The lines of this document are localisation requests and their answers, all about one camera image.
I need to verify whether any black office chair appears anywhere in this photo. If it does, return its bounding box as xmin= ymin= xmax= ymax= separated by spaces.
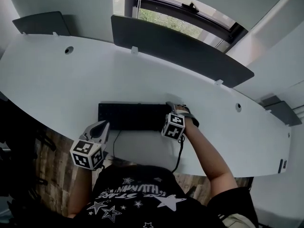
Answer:
xmin=0 ymin=91 xmax=57 ymax=199

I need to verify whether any black keyboard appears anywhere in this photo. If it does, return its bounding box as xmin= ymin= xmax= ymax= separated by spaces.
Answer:
xmin=98 ymin=103 xmax=173 ymax=132

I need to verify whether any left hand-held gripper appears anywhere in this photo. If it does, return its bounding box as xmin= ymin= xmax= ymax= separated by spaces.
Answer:
xmin=70 ymin=120 xmax=111 ymax=171

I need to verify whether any wide dark desk divider panel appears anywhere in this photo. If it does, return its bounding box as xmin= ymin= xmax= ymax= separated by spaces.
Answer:
xmin=111 ymin=14 xmax=255 ymax=89

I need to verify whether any dark-framed window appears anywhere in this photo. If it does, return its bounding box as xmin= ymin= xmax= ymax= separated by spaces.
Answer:
xmin=124 ymin=0 xmax=249 ymax=49

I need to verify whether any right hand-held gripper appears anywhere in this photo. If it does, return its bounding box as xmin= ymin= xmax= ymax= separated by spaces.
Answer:
xmin=161 ymin=101 xmax=200 ymax=141

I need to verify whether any black window handle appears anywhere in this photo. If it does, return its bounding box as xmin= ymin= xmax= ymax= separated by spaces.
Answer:
xmin=182 ymin=1 xmax=200 ymax=11

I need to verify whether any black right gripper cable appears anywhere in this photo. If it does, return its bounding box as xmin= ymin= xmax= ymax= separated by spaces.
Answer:
xmin=171 ymin=134 xmax=185 ymax=173

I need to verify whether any beige cloth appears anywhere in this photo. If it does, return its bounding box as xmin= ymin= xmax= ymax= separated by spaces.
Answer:
xmin=218 ymin=214 xmax=250 ymax=228

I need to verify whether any person's right forearm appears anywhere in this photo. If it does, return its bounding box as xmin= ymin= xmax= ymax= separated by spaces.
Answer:
xmin=182 ymin=119 xmax=239 ymax=200

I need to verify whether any person's left forearm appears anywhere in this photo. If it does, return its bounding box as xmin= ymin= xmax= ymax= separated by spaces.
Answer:
xmin=67 ymin=167 xmax=96 ymax=219

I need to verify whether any black star-print T-shirt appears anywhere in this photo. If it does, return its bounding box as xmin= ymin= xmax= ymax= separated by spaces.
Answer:
xmin=68 ymin=164 xmax=259 ymax=228

